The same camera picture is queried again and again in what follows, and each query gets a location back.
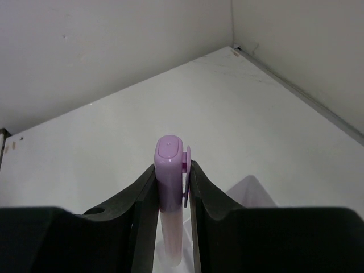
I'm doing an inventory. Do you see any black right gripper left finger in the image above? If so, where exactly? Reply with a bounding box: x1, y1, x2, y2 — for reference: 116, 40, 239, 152
1, 167, 155, 272

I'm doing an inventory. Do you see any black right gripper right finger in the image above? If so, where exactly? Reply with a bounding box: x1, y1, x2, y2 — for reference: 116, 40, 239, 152
189, 162, 363, 272

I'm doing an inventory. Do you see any purple highlighter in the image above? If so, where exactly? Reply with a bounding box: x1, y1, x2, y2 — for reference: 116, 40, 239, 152
154, 135, 191, 267

